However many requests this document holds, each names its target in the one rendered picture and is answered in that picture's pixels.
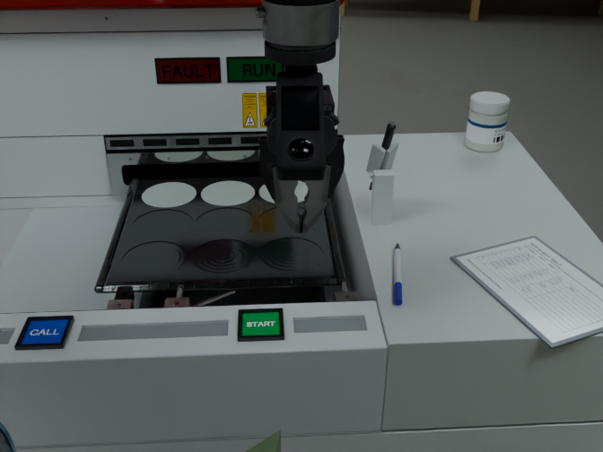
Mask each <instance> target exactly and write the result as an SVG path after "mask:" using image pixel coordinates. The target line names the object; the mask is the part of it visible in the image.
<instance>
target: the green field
mask: <svg viewBox="0 0 603 452"><path fill-rule="evenodd" d="M280 72H282V65H281V64H279V63H276V62H273V61H270V60H268V59H229V73H230V81H247V80H276V74H277V73H280Z"/></svg>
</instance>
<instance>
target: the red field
mask: <svg viewBox="0 0 603 452"><path fill-rule="evenodd" d="M157 67H158V75H159V82H200V81H219V74H218V61H217V59H215V60H164V61H157Z"/></svg>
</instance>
